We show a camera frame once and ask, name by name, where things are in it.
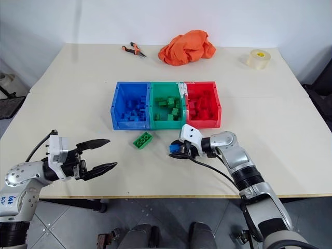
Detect dark rounded shape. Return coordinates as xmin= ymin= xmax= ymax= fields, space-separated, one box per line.
xmin=188 ymin=221 xmax=217 ymax=249
xmin=121 ymin=223 xmax=160 ymax=249

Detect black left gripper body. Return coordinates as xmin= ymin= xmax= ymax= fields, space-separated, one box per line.
xmin=62 ymin=147 xmax=88 ymax=182

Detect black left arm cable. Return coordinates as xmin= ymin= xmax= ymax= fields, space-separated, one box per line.
xmin=24 ymin=129 xmax=57 ymax=163

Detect green three-stud building block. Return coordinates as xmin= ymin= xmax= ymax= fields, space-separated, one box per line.
xmin=132 ymin=131 xmax=154 ymax=150

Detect white round object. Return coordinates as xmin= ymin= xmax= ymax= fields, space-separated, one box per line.
xmin=0 ymin=73 xmax=17 ymax=92

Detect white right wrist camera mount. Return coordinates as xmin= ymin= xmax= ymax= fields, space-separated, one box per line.
xmin=179 ymin=124 xmax=204 ymax=157

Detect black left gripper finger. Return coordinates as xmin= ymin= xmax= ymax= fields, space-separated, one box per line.
xmin=82 ymin=162 xmax=118 ymax=182
xmin=76 ymin=139 xmax=111 ymax=153

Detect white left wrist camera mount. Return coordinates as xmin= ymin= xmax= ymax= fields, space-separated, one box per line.
xmin=48 ymin=134 xmax=71 ymax=180

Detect brown metal bracket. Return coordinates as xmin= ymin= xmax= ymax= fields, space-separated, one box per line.
xmin=96 ymin=227 xmax=121 ymax=249

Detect black chair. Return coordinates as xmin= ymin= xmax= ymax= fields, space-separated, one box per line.
xmin=301 ymin=46 xmax=332 ymax=118

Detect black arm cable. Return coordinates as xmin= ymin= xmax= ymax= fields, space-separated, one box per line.
xmin=24 ymin=129 xmax=57 ymax=163
xmin=190 ymin=152 xmax=262 ymax=241

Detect crumpled orange cloth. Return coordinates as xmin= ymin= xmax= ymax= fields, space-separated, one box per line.
xmin=157 ymin=30 xmax=217 ymax=67

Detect clear tape roll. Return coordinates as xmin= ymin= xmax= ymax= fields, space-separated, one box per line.
xmin=246 ymin=49 xmax=272 ymax=71

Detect white torn label strip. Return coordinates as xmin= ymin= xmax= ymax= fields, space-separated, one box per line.
xmin=176 ymin=82 xmax=188 ymax=98

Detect red plastic bin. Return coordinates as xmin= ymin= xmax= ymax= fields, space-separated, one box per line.
xmin=183 ymin=81 xmax=223 ymax=129

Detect green plastic bin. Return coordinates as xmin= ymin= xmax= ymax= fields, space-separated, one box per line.
xmin=149 ymin=81 xmax=187 ymax=130

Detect black stand base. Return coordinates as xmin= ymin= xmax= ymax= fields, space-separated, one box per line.
xmin=0 ymin=85 xmax=27 ymax=120

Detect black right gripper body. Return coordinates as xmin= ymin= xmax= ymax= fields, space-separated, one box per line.
xmin=181 ymin=141 xmax=202 ymax=159

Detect orange-handled black pliers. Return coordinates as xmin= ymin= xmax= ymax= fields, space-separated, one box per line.
xmin=122 ymin=41 xmax=147 ymax=59

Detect blue plastic bin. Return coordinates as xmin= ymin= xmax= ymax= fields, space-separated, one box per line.
xmin=110 ymin=81 xmax=152 ymax=131

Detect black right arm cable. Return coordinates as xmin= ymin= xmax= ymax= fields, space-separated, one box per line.
xmin=190 ymin=152 xmax=262 ymax=241

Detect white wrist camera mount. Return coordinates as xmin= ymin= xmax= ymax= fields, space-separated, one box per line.
xmin=179 ymin=124 xmax=204 ymax=157
xmin=48 ymin=134 xmax=71 ymax=180

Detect dark metal bracket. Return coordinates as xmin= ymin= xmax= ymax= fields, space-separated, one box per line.
xmin=229 ymin=229 xmax=250 ymax=245

